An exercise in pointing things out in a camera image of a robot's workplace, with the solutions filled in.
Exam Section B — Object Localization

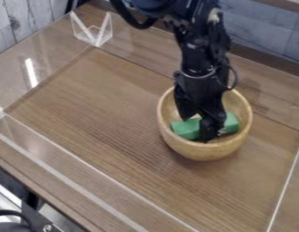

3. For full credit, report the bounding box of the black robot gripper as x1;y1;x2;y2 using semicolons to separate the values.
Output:
175;68;230;143

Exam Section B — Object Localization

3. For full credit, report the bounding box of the green rectangular block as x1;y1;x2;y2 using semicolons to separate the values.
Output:
170;112;240;140

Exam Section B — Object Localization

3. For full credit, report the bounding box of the wooden bowl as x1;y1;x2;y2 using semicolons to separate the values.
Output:
156;87;254;161

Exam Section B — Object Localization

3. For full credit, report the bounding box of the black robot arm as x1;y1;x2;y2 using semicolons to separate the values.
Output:
109;0;239;142

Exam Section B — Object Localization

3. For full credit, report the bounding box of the black metal table clamp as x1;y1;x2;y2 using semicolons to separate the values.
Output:
0;164;65;232

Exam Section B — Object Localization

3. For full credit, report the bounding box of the clear acrylic corner bracket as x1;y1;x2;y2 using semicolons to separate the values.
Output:
71;12;112;47

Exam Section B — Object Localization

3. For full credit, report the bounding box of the clear acrylic tray wall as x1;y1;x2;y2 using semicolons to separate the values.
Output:
0;107;200;232

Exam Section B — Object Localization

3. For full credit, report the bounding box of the black cable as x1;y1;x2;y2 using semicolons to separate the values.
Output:
0;208;25;221

